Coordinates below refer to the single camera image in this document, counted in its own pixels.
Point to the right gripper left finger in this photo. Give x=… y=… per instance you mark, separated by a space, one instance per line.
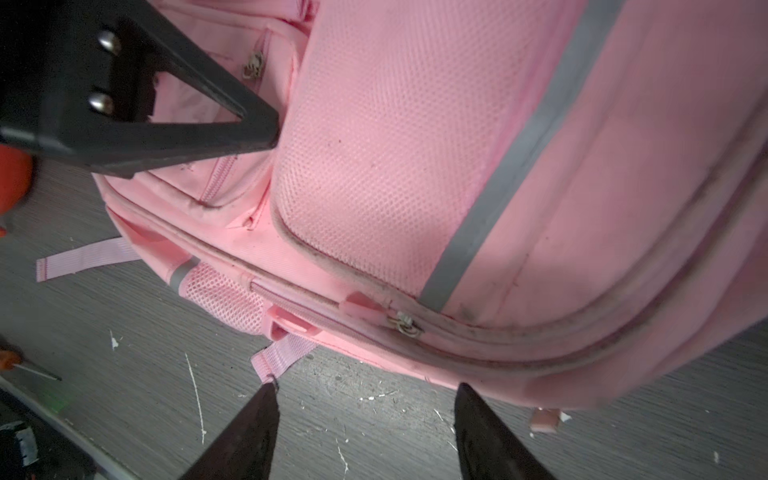
x=245 y=448

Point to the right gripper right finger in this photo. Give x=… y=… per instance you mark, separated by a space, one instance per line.
x=487 y=448

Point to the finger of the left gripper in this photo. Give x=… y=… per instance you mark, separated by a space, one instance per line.
x=77 y=86

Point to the pink student backpack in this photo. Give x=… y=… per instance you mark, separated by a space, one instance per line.
x=553 y=201

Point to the red monster plush toy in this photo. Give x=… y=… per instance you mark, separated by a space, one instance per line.
x=16 y=176

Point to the orange handled tool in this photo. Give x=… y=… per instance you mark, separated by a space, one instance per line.
x=11 y=360

